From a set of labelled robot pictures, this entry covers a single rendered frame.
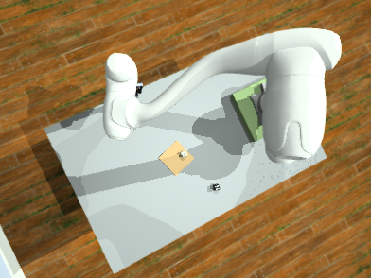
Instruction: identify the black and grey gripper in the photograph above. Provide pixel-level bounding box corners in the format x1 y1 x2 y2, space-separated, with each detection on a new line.
135 82 143 98

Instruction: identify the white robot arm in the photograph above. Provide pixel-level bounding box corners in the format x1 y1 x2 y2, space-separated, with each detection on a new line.
103 28 341 164

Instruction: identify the tan rectangular mat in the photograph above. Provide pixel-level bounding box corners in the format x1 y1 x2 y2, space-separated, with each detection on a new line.
159 141 193 176

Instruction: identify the black die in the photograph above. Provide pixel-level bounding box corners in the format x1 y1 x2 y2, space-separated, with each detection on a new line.
213 184 221 191

